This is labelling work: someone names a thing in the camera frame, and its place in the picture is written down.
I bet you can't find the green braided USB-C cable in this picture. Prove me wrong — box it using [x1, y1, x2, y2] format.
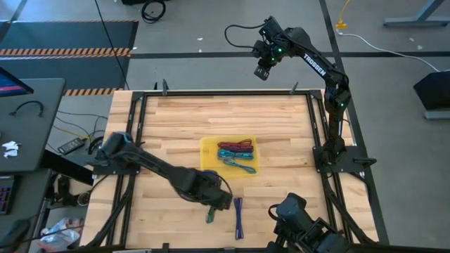
[205, 205, 217, 225]

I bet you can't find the teal braided USB-C cable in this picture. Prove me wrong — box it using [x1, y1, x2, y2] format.
[221, 158, 258, 176]
[217, 149, 255, 161]

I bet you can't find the purple braided USB-C cable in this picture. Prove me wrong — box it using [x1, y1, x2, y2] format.
[217, 145, 255, 153]
[233, 196, 245, 241]

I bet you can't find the magenta braided USB-C cable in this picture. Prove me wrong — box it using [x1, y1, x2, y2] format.
[217, 138, 255, 150]

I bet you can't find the yellow translucent plastic tray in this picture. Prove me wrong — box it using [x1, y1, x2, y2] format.
[199, 135, 260, 179]

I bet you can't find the black power adapter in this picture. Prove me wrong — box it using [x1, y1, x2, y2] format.
[57, 137, 86, 155]

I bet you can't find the clear plastic bag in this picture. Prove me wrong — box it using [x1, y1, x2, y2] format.
[37, 216, 85, 252]

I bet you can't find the black floor box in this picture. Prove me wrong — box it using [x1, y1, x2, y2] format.
[413, 70, 450, 112]

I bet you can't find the black operator desk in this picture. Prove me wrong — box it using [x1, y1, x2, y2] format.
[0, 77, 67, 174]

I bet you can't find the black hazard-striped floor mat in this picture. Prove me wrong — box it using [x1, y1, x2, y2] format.
[0, 19, 140, 96]

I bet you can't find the black keyboard with coloured keys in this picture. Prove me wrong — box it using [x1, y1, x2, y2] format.
[0, 174, 15, 216]

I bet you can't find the crumpled white paper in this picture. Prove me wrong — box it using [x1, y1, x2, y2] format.
[1, 140, 21, 159]

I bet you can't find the black computer monitor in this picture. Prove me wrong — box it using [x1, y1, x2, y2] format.
[0, 66, 35, 98]

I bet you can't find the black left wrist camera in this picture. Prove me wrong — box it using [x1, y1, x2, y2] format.
[202, 169, 226, 189]

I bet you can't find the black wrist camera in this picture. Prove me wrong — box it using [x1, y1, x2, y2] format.
[202, 169, 226, 189]
[259, 15, 284, 39]

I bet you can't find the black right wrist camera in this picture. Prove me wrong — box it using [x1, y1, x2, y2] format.
[259, 15, 284, 39]

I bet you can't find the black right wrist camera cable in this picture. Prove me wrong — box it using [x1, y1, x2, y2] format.
[224, 22, 265, 49]

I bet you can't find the black aluminium table frame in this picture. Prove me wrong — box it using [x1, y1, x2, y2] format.
[79, 82, 391, 253]

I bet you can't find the yellow extension cord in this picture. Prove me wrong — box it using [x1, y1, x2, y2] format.
[333, 0, 352, 30]

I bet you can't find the white power cable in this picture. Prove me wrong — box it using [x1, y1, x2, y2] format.
[337, 30, 442, 73]

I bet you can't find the coiled black cable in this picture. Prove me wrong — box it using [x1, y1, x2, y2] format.
[141, 0, 167, 25]

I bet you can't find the short black cable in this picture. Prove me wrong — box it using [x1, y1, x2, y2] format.
[8, 100, 45, 119]

